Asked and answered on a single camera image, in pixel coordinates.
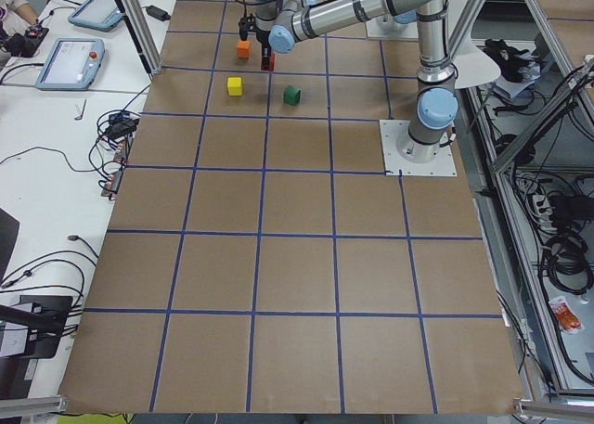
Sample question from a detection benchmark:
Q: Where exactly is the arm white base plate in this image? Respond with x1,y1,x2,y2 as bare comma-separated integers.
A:
366,17,419,42
379,120,458,177

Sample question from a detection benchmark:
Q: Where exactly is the red wooden block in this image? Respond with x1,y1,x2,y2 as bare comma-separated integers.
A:
268,53,276,71

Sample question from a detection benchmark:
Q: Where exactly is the orange wooden block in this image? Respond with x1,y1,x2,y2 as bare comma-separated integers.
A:
236,40,252,59

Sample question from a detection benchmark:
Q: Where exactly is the black power adapter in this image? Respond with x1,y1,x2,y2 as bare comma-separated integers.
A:
146,6,171,21

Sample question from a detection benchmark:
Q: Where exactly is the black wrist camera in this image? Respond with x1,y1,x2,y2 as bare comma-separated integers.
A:
238,16,253,42

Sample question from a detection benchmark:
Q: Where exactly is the metal allen key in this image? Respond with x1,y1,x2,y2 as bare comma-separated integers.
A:
74,99,87,121

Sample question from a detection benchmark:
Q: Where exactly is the far teach pendant tablet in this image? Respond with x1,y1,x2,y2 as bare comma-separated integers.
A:
68,0,123,32

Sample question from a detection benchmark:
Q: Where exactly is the aluminium frame post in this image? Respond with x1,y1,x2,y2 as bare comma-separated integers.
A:
114,0,162,76

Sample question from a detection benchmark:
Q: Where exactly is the yellow wooden block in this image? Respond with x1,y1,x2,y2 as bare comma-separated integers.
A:
226,76,243,96

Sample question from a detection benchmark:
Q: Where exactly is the orange snack packet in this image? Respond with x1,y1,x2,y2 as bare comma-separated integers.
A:
549,296,582,334

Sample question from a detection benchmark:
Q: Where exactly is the teach pendant tablet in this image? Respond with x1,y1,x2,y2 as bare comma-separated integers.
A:
68,0,123,32
34,38,105,91

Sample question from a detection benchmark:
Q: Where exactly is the near teach pendant tablet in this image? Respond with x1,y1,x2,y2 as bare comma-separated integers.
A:
34,38,105,91

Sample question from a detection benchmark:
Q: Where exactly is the green wooden block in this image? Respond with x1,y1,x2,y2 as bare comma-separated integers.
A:
283,85,302,106

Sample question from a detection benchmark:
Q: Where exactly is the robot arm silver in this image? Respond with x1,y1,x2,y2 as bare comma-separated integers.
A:
378,10,417,32
238,0,485,163

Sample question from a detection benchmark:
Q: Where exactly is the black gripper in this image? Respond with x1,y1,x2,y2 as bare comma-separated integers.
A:
252,10,272,71

